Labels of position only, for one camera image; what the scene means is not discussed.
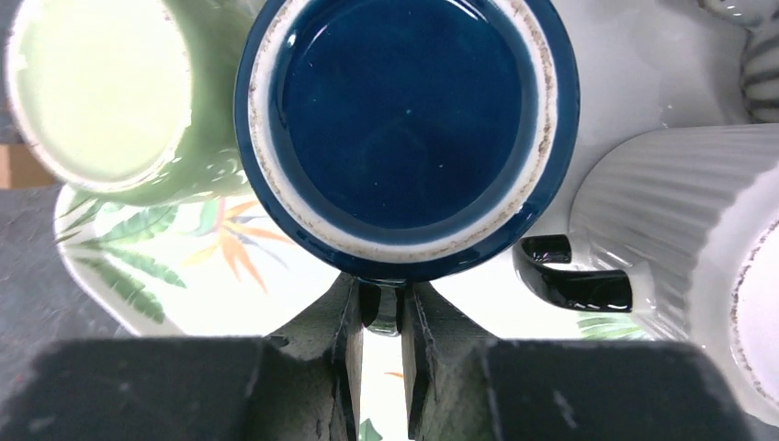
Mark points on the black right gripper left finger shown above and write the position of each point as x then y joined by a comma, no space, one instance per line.
301,382

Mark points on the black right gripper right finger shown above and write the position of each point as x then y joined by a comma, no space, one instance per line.
463,383

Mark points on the dark blue mug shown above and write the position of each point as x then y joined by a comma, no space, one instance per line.
405,141

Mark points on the white ribbed mug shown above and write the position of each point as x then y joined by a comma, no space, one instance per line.
679,229

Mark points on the light green mug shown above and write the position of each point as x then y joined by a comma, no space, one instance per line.
131,101

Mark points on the white striped mug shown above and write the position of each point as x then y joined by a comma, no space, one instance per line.
758,75

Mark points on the floral white tray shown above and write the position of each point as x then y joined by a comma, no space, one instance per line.
219,267

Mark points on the small tan wooden cube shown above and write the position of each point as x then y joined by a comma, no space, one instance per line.
21,170

